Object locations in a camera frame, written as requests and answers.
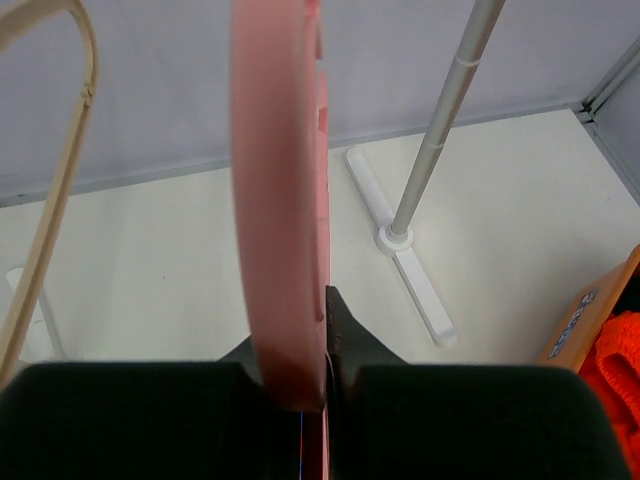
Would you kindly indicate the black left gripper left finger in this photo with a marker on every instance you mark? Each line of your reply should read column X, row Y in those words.
column 189, row 420

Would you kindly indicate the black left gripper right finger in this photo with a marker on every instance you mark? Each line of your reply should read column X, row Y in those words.
column 389, row 419

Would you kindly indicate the orange shorts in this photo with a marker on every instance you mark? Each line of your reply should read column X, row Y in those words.
column 611, row 369

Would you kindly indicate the pink plastic hanger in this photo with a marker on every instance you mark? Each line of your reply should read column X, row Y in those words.
column 279, row 163

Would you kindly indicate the beige plastic hanger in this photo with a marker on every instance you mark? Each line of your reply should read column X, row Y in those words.
column 16, row 21

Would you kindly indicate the orange plastic basket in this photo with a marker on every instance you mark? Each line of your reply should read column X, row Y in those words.
column 573, row 337

